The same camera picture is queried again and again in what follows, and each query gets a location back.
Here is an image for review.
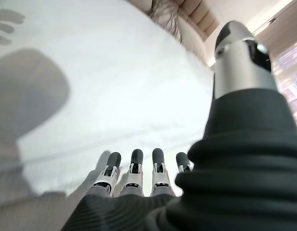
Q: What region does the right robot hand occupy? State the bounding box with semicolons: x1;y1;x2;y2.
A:
61;20;297;231

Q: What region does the white duvet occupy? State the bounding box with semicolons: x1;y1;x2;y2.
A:
0;0;218;195

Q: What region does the sheer beige curtain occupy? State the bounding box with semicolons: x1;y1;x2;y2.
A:
268;23;297;126

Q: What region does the large beige pillow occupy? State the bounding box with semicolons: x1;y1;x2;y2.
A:
176;14;213;67

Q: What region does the brown tufted headboard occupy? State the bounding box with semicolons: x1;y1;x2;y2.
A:
178;0;223;40

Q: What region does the grey fringed macrame cushion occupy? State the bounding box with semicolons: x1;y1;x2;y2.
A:
149;0;183;43

